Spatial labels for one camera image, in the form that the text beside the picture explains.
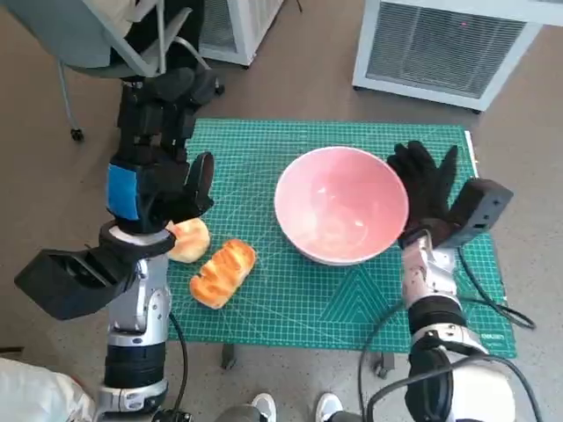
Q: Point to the green cutting mat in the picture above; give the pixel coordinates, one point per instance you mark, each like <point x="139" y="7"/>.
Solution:
<point x="272" y="299"/>

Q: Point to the grey office chair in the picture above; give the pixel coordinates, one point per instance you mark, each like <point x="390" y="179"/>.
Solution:
<point x="66" y="35"/>

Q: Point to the white shoe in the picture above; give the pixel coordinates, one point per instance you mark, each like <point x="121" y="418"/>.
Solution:
<point x="264" y="406"/>
<point x="330" y="406"/>

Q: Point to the white cloth bundle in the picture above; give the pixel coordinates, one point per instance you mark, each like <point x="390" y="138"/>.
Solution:
<point x="39" y="391"/>

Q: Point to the large white mesh cabinet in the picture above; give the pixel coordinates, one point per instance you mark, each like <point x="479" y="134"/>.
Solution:
<point x="440" y="44"/>

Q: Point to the pink bowl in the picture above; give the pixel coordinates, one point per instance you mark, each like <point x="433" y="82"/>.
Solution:
<point x="338" y="206"/>

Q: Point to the long striped toy bread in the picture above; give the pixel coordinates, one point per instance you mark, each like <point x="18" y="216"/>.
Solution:
<point x="224" y="272"/>

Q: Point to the table caster wheel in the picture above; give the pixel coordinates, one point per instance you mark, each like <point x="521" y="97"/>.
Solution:
<point x="228" y="357"/>
<point x="383" y="365"/>

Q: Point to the small white mesh cabinet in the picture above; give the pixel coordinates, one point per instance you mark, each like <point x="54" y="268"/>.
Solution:
<point x="246" y="26"/>

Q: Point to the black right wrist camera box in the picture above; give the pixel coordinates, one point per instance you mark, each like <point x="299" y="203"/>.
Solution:
<point x="479" y="206"/>

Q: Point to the person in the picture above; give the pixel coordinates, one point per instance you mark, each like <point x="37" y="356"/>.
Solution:
<point x="184" y="26"/>

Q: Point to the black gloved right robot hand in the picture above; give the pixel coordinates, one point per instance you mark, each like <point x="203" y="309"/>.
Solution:
<point x="426" y="189"/>

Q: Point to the small black device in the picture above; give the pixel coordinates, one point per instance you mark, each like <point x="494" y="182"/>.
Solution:
<point x="173" y="415"/>

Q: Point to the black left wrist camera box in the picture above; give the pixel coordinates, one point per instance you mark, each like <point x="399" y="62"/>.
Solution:
<point x="66" y="281"/>

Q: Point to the round toy bread bun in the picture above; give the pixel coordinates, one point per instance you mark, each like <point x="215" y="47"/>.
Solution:
<point x="193" y="242"/>

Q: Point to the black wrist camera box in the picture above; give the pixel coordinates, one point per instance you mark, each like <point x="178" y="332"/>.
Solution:
<point x="66" y="281"/>
<point x="479" y="206"/>

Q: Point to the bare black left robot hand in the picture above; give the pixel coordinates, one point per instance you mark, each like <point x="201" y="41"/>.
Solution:
<point x="145" y="145"/>

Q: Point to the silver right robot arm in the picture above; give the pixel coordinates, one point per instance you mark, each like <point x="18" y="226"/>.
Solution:
<point x="429" y="281"/>

